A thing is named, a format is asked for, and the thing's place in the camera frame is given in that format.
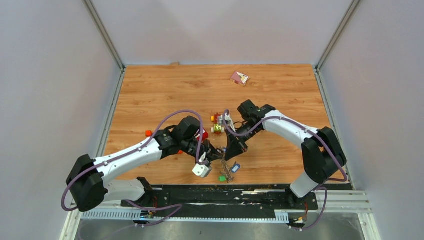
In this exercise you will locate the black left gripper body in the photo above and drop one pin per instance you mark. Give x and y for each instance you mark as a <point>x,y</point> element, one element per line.
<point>192,146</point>

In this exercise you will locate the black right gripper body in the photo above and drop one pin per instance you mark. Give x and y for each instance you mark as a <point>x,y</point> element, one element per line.
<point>245,137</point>

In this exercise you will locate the blue key tag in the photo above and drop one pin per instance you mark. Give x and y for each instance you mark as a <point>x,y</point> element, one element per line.
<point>236,167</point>

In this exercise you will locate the green key tag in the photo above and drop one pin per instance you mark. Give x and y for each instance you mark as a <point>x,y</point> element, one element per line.
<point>222,178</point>

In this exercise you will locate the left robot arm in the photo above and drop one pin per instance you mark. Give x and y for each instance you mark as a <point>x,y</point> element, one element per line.
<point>93,181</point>

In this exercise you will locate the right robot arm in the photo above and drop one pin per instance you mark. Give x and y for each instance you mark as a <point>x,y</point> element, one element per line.
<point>322,154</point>

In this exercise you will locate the red window toy brick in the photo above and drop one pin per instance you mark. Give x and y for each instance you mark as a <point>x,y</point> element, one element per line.
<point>202,134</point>

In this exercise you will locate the red toy brick car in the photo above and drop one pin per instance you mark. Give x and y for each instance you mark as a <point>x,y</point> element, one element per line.
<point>217,127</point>

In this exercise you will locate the red patterned card box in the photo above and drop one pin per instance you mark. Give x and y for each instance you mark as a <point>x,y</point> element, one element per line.
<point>239,78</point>

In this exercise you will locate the small orange cube brick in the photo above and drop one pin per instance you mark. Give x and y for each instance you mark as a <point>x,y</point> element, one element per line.
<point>148,133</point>

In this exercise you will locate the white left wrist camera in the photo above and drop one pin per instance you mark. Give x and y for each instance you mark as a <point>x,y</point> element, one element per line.
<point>201,170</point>

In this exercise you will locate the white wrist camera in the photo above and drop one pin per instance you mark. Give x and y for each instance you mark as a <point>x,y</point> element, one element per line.
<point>226,121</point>
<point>201,170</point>

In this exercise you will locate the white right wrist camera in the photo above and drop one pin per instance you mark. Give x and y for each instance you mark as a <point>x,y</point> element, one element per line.
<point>226,121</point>

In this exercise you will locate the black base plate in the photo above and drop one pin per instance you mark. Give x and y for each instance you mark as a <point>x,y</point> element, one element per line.
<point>228,201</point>

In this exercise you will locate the aluminium frame post right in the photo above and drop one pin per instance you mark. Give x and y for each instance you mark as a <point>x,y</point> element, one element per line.
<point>338,33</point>

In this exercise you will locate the aluminium frame post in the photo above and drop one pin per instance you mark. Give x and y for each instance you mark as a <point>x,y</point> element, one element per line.
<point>96,18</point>
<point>338,33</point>

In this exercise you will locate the aluminium frame post left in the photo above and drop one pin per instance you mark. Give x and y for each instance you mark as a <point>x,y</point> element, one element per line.
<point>96,18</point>

